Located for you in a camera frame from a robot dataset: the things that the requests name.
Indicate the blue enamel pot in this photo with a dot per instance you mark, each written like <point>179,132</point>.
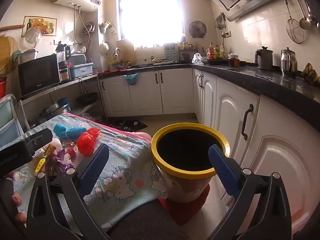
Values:
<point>63,100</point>

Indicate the blue hanging bin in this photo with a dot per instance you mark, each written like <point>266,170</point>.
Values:
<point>131,80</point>

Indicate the wooden cutting board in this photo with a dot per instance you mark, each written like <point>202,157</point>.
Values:
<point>126,52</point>

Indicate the stainless steel shelf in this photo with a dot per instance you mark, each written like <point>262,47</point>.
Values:
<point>75,81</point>

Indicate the brown snack wrapper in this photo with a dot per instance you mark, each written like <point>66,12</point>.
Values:
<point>68,144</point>

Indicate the white pot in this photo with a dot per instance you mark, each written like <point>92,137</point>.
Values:
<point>28,57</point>

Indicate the wooden rolling pin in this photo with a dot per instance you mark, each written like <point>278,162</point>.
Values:
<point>12,27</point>

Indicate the white kitchen cabinet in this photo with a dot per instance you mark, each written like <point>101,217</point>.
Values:
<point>175,92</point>

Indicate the white hanging colander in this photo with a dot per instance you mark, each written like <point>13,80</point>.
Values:
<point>104,47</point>

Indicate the glass pot lid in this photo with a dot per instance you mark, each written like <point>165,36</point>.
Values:
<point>33,37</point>

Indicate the fruit wall poster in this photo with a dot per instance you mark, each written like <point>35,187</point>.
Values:
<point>41,22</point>

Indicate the teal drawer organizer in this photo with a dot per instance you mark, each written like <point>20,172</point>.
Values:
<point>171,53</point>

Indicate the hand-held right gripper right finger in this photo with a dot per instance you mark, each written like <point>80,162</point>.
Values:
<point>223,165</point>

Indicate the kitchen window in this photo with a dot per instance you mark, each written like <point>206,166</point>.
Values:
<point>150,12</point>

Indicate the blue dish box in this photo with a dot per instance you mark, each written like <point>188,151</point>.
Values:
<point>81,70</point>

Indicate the blue wall holder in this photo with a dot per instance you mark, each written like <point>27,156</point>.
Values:
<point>105,27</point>

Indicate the black blender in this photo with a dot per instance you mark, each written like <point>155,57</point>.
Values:
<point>61,52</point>

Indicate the black microwave oven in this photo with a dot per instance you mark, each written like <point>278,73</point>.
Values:
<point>37,75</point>

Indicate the person's left hand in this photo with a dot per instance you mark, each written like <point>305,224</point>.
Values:
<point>17,198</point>

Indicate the white plastic bag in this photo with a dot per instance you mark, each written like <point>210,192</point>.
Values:
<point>198,58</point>

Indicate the brown woven bundle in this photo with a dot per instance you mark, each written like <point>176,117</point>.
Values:
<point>310,73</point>

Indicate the white lidded jar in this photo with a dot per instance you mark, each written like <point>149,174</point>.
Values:
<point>233,61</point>

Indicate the round wall fan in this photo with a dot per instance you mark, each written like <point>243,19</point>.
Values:
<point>197,29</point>

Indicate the purple foil wrapper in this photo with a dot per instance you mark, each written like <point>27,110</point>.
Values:
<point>60,160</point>

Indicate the woven bamboo tray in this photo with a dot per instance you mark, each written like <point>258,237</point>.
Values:
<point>7,52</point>

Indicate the black wok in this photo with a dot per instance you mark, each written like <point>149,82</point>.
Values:
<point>86,97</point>

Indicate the hanging kitchen utensils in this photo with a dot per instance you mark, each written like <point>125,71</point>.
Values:
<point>221,21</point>

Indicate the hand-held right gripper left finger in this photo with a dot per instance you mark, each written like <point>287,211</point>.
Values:
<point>93,167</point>

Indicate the red plastic basin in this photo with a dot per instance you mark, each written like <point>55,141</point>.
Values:
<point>2,90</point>

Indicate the plastic drawer cabinet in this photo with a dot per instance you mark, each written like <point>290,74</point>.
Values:
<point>7,120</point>

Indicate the black kettle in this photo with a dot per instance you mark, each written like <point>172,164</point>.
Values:
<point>265,58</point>

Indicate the black floor mat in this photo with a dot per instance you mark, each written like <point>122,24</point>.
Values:
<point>127,125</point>

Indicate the red plastic stool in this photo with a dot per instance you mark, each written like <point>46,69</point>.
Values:
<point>185,212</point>

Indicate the printed blanket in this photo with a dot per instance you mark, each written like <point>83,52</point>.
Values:
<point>125,155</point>

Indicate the red plastic bag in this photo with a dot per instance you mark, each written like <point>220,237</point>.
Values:
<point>86,142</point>

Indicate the yellow rimmed trash bin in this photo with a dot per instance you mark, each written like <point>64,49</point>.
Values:
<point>180,190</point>

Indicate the yellow snack packet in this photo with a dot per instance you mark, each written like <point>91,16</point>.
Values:
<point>40,165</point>

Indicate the large steel pot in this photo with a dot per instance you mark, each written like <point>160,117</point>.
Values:
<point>56,108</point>

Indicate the steel skimmer ladle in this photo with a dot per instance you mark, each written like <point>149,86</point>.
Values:
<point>305,23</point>

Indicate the red sauce bottle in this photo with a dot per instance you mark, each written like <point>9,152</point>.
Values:
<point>210,52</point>

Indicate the steel kettle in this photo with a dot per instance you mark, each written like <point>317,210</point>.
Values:
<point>288,62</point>

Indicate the yellow oil bottle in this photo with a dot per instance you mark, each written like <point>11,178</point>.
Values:
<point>217,52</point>

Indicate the red snack packet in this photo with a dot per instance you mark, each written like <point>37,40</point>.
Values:
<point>71,152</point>

